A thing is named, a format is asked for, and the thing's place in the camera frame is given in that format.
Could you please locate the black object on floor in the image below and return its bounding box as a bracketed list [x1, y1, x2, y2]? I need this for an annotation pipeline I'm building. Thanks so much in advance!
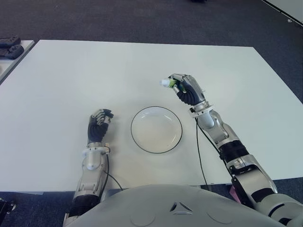
[0, 195, 17, 216]

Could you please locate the grey robot torso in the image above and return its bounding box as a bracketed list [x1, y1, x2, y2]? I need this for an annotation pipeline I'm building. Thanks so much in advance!
[63, 184, 285, 227]

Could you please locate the white plate with black rim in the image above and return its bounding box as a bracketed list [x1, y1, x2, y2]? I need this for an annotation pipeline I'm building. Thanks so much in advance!
[130, 106, 183, 156]

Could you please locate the pink object under table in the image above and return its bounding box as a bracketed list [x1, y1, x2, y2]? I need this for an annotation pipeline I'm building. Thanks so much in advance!
[230, 186, 240, 202]

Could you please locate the black game controller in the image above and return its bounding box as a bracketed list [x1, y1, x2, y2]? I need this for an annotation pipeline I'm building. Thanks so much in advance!
[0, 45, 25, 60]
[0, 35, 21, 47]

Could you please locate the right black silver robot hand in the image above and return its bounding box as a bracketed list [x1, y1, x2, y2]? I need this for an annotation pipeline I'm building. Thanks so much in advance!
[168, 73, 209, 112]

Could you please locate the small white side table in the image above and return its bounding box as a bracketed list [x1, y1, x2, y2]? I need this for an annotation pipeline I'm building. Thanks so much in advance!
[0, 39, 36, 85]

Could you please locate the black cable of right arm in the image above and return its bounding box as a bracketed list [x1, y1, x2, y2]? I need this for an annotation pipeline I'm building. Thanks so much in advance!
[195, 118, 212, 190]

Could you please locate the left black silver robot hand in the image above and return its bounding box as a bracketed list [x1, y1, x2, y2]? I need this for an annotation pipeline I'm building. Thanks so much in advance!
[88, 108, 114, 144]

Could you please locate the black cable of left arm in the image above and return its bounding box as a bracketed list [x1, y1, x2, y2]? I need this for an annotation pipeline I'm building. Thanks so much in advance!
[103, 151, 124, 197]

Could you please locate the white neighbouring table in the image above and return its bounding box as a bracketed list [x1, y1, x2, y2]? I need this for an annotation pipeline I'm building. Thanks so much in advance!
[261, 0, 303, 27]

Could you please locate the green white toothpaste tube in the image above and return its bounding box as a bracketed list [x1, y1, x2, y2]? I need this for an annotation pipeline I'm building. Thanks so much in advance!
[159, 79, 187, 93]

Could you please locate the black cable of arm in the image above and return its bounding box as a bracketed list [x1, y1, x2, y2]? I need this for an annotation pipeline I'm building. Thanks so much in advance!
[195, 118, 212, 190]
[103, 151, 124, 197]

